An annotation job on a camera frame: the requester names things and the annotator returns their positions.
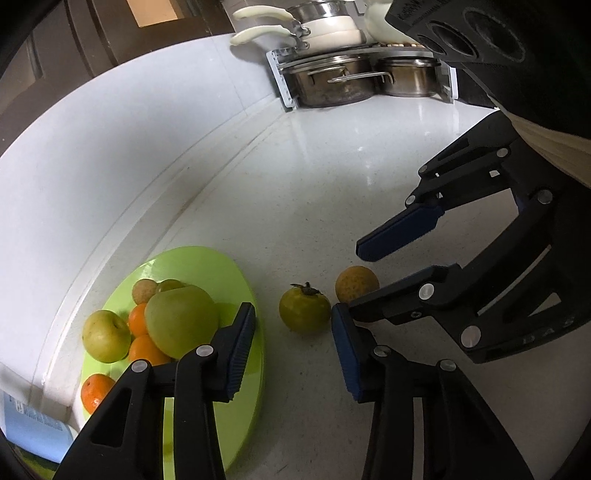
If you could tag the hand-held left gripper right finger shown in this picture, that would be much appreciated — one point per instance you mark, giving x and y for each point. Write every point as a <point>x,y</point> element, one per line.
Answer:
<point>346,355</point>

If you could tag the green dish soap bottle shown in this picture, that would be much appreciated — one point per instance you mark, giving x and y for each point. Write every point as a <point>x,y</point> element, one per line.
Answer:
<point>39,464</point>

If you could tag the green persimmon with stem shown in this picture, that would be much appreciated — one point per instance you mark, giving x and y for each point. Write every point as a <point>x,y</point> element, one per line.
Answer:
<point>304,309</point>

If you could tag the white pot rack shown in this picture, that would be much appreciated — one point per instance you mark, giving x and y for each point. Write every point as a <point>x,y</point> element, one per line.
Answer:
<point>277,74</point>

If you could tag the tan round fruit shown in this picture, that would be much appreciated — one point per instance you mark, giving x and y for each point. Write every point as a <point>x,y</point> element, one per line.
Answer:
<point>356,285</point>
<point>144,290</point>

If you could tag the white round lid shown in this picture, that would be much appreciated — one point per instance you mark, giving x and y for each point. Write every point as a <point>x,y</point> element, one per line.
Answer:
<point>378,23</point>

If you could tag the green oval plate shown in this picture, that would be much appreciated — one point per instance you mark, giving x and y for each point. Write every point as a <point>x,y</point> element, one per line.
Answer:
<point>203,272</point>

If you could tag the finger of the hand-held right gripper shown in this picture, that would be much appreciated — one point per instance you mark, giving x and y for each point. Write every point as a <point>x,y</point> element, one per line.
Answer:
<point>397,233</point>
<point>411,279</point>

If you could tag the small orange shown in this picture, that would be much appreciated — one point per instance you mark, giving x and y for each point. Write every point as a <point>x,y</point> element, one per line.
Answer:
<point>137,319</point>

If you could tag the medium orange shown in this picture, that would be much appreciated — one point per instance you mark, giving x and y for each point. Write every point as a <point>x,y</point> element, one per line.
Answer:
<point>147,351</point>

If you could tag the dark wooden cabinet door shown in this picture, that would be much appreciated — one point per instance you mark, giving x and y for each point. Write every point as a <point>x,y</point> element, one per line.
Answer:
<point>83,37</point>

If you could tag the large green apple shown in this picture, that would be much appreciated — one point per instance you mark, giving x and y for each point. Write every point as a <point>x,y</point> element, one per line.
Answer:
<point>181,321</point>

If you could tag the small steel pot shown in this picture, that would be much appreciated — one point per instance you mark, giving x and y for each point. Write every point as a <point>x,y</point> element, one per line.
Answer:
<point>411,78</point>

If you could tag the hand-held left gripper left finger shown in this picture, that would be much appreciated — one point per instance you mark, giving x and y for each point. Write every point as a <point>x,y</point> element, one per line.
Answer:
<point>240,360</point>

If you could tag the wide steel pot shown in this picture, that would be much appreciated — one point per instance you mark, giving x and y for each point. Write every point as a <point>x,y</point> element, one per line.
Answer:
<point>323,90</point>

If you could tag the mandarin orange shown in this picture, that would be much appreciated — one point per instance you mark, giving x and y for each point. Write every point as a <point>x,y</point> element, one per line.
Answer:
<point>95,391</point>

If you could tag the green tomato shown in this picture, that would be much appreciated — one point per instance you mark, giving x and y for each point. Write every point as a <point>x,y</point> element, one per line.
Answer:
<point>168,284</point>

